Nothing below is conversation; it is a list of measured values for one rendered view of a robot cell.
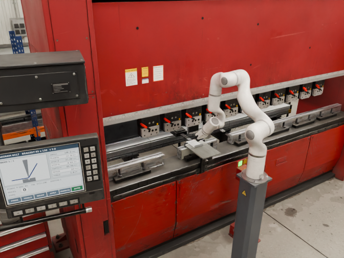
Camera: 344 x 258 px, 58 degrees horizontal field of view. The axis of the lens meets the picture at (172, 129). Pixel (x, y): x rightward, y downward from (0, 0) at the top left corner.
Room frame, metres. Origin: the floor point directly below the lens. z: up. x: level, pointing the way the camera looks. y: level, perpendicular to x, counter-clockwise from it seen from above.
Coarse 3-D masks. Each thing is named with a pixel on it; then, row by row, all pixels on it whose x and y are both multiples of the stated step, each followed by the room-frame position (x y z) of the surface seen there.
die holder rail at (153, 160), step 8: (160, 152) 2.27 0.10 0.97; (136, 160) 2.14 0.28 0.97; (144, 160) 2.14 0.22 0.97; (152, 160) 2.18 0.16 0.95; (160, 160) 2.22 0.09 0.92; (112, 168) 2.01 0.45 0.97; (120, 168) 2.03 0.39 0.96; (128, 168) 2.07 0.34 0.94; (136, 168) 2.10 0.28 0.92; (112, 176) 2.00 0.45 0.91
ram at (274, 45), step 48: (192, 0) 2.39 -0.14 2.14; (240, 0) 2.56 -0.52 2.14; (288, 0) 2.83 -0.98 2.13; (336, 0) 3.17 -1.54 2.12; (96, 48) 1.97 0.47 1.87; (144, 48) 2.14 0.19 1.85; (192, 48) 2.34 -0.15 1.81; (240, 48) 2.58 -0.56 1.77; (288, 48) 2.88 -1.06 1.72; (336, 48) 3.26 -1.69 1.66; (144, 96) 2.14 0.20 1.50; (192, 96) 2.35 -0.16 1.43
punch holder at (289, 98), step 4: (288, 88) 2.94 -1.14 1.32; (292, 88) 2.96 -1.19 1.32; (296, 88) 2.99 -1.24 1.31; (288, 92) 2.94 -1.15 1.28; (296, 92) 3.00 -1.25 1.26; (288, 96) 2.93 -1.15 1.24; (292, 96) 2.96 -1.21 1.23; (296, 96) 3.00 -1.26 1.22; (284, 100) 2.97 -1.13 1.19; (288, 100) 2.94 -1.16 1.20; (292, 100) 2.97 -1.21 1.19
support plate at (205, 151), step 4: (188, 144) 2.36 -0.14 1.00; (204, 144) 2.36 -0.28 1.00; (188, 148) 2.30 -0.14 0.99; (192, 148) 2.28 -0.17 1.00; (196, 148) 2.28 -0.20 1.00; (200, 148) 2.28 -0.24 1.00; (204, 148) 2.28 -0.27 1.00; (208, 148) 2.28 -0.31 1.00; (212, 148) 2.29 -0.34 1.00; (196, 152) 2.22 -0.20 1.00; (200, 152) 2.22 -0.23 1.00; (204, 152) 2.22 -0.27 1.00; (208, 152) 2.22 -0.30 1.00; (212, 152) 2.22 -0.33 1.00; (216, 152) 2.22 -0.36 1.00; (200, 156) 2.16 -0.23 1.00; (204, 156) 2.16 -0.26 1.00; (208, 156) 2.16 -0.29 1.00; (212, 156) 2.17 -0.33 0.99
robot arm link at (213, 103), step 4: (212, 96) 2.14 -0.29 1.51; (216, 96) 2.13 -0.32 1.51; (220, 96) 2.15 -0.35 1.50; (208, 100) 2.17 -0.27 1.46; (212, 100) 2.14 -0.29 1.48; (216, 100) 2.14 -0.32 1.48; (208, 104) 2.17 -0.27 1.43; (212, 104) 2.14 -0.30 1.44; (216, 104) 2.14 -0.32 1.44; (208, 108) 2.16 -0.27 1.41; (212, 108) 2.14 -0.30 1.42; (216, 108) 2.14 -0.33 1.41; (216, 112) 2.16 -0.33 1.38; (220, 112) 2.17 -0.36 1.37; (220, 116) 2.21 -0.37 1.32; (224, 116) 2.20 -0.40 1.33; (220, 120) 2.21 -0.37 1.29; (224, 120) 2.20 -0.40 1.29; (220, 124) 2.19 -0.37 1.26
